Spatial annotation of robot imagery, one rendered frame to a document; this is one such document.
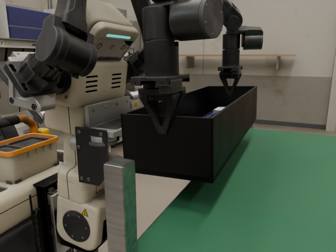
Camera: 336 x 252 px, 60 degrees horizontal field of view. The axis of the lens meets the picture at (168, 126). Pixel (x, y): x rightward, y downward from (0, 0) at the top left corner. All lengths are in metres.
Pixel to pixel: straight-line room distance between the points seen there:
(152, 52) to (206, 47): 5.42
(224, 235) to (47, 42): 0.49
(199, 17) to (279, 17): 5.27
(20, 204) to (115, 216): 0.73
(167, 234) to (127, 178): 0.16
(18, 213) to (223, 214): 0.73
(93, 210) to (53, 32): 0.51
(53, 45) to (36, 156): 0.61
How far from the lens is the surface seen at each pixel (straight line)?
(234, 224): 0.53
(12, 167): 1.10
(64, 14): 0.67
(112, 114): 0.90
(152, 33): 0.47
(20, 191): 1.09
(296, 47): 5.62
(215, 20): 0.44
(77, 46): 0.65
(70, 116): 0.89
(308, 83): 5.63
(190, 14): 0.43
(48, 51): 0.63
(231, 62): 1.00
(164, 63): 0.46
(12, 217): 1.09
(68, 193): 0.94
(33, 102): 0.73
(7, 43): 3.05
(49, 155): 1.20
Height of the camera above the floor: 1.23
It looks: 13 degrees down
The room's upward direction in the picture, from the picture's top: straight up
